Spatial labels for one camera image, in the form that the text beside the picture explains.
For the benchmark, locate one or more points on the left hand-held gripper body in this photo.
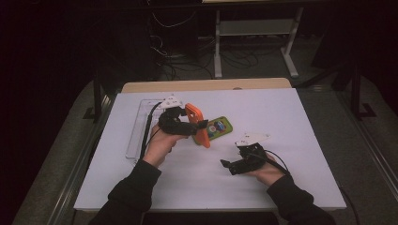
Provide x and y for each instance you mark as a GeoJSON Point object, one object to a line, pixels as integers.
{"type": "Point", "coordinates": [175, 126]}

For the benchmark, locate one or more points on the light wooden table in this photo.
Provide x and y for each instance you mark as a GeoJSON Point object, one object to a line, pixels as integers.
{"type": "Point", "coordinates": [203, 85]}

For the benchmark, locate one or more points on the metal rail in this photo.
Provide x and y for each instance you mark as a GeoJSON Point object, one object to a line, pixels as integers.
{"type": "Point", "coordinates": [375, 151]}
{"type": "Point", "coordinates": [82, 159]}

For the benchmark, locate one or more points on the orange phone case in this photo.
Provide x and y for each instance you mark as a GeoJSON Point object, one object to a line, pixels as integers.
{"type": "Point", "coordinates": [203, 137]}

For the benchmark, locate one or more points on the person's right hand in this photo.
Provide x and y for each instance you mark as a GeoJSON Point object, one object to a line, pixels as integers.
{"type": "Point", "coordinates": [272, 175]}

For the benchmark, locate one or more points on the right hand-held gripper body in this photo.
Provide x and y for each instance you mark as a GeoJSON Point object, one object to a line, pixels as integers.
{"type": "Point", "coordinates": [250, 162]}

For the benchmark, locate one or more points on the black metal stand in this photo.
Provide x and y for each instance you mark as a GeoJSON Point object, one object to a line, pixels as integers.
{"type": "Point", "coordinates": [355, 90]}
{"type": "Point", "coordinates": [97, 100]}

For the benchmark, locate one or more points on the person's left hand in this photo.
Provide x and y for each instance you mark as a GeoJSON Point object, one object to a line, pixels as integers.
{"type": "Point", "coordinates": [162, 146]}

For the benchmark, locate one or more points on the clear plastic tray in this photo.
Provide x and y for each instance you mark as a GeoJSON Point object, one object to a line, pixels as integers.
{"type": "Point", "coordinates": [137, 134]}

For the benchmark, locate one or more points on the white metal desk frame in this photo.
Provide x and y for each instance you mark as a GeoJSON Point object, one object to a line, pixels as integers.
{"type": "Point", "coordinates": [256, 27]}

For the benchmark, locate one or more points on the green cartoon phone case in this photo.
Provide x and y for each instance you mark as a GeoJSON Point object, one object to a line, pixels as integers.
{"type": "Point", "coordinates": [220, 128]}

